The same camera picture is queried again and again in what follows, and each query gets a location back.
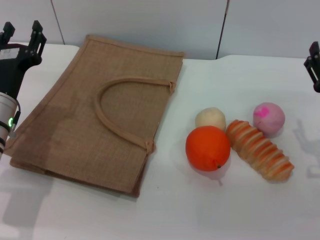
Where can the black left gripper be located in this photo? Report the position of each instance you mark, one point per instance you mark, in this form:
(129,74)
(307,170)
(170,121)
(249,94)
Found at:
(12,67)

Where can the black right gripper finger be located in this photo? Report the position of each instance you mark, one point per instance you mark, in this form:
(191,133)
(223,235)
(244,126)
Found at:
(315,67)

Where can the long ridged bread loaf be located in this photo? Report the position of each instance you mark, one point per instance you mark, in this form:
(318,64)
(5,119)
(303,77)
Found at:
(257,147)

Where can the brown jute handbag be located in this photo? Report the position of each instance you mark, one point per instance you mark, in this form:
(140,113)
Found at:
(75,125)

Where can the round beige bun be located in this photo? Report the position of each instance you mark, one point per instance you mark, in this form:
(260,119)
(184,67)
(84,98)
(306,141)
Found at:
(208,117)

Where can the orange fruit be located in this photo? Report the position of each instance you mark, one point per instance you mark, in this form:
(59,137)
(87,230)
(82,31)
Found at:
(207,147)

